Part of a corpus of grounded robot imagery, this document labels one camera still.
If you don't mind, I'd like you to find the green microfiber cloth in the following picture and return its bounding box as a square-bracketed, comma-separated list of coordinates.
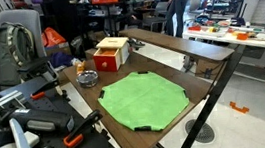
[95, 65, 193, 138]

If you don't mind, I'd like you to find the orange plush bunny toy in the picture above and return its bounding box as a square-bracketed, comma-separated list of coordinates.
[75, 59, 87, 75]

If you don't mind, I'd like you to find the red front wooden drawer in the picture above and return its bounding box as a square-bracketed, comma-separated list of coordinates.
[91, 45, 124, 75]

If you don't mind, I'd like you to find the silver pot lid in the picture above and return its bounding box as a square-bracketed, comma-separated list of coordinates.
[75, 69, 101, 90]

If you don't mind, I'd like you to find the cardboard box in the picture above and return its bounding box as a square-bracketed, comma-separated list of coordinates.
[193, 55, 227, 81]

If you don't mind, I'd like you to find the standing person in jeans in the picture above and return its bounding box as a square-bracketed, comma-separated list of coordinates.
[162, 0, 202, 40]

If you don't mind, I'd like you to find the black metal table leg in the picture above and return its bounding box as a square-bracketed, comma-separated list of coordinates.
[163, 44, 260, 148]

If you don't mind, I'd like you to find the orange bag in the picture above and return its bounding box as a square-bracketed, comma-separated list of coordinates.
[40, 24, 68, 49]

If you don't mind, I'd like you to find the round floor drain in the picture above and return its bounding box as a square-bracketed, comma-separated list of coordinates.
[183, 116, 217, 146]

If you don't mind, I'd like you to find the black handheld device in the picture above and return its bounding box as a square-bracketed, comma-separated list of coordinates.
[9, 102, 77, 139]

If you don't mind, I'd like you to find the orange floor marker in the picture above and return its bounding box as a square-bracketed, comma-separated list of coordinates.
[228, 99, 251, 116]

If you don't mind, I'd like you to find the grey office chair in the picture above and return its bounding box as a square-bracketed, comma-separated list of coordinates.
[0, 5, 61, 86]

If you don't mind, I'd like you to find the grey backpack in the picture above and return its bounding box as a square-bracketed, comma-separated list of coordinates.
[0, 19, 41, 88]

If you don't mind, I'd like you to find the white work table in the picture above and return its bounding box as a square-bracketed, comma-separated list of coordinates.
[181, 18, 265, 64]

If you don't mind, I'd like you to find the black clamp with orange handle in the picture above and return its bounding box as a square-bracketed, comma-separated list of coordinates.
[28, 77, 63, 102]
[60, 109, 107, 148]

